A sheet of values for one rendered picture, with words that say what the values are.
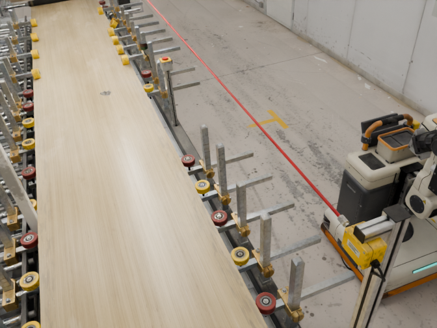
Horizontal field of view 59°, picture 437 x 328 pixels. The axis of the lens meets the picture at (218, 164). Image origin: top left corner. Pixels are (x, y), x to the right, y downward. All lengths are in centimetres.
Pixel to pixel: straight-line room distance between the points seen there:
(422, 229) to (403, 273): 39
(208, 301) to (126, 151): 115
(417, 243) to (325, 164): 122
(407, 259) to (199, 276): 143
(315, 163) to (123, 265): 231
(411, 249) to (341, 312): 59
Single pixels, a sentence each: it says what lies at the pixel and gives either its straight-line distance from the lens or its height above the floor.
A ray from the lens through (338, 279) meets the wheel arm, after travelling 179.
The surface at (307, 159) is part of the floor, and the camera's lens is 371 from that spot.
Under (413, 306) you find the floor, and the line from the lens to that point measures 286.
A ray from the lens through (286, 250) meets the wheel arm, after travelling 188.
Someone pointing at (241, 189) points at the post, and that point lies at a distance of 177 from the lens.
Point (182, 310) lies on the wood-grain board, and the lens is 164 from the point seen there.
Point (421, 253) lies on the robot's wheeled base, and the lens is 276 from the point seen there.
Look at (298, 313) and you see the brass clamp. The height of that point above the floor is 86.
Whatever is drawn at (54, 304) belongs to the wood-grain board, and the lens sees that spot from 181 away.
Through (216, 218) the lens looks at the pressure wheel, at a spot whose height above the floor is 90.
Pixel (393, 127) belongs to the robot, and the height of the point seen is 90.
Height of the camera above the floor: 230
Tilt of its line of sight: 39 degrees down
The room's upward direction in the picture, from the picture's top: 5 degrees counter-clockwise
